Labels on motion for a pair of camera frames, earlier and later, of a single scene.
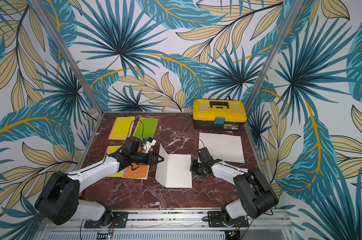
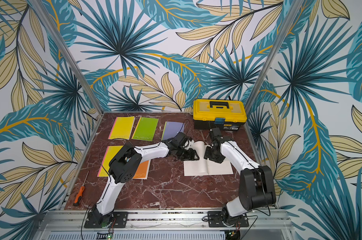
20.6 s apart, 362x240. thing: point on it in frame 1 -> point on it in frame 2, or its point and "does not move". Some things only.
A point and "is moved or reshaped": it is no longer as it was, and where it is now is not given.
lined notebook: [228, 148] is moved or reshaped
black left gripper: [152, 155] -> [191, 156]
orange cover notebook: [140, 173] does not move
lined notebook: [175, 171] -> [171, 129]
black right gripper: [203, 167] -> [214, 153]
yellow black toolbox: [219, 114] does not move
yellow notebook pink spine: [121, 128] does not move
